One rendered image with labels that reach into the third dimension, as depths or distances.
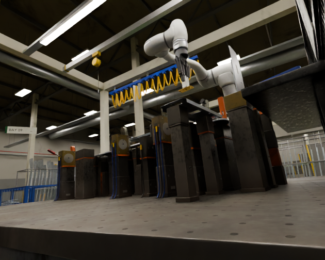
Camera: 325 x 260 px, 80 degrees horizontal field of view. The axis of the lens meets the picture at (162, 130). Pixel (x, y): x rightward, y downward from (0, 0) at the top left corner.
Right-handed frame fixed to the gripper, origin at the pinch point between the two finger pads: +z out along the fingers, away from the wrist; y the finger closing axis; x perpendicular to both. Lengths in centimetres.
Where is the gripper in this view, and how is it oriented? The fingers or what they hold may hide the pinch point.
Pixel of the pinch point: (185, 82)
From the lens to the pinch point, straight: 114.4
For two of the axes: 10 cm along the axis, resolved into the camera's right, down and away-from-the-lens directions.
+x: 7.7, -2.4, -6.0
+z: 0.9, 9.6, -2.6
